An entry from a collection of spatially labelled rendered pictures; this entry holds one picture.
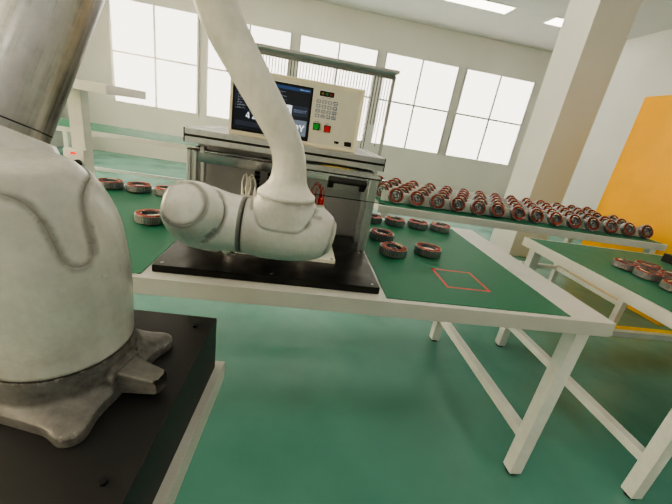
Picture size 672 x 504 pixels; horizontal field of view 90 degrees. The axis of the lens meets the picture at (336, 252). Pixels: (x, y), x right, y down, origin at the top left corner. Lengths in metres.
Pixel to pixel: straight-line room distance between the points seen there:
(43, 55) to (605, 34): 4.89
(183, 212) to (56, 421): 0.29
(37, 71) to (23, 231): 0.27
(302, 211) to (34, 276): 0.35
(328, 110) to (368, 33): 6.57
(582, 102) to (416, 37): 3.98
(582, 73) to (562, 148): 0.78
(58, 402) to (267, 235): 0.33
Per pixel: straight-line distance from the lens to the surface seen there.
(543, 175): 4.81
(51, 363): 0.47
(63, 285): 0.42
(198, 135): 1.25
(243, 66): 0.58
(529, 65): 8.90
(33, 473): 0.49
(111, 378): 0.50
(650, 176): 4.45
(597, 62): 5.01
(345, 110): 1.23
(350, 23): 7.75
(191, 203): 0.56
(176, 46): 7.96
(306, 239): 0.57
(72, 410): 0.50
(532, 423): 1.60
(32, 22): 0.63
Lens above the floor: 1.19
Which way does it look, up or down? 20 degrees down
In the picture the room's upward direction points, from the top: 10 degrees clockwise
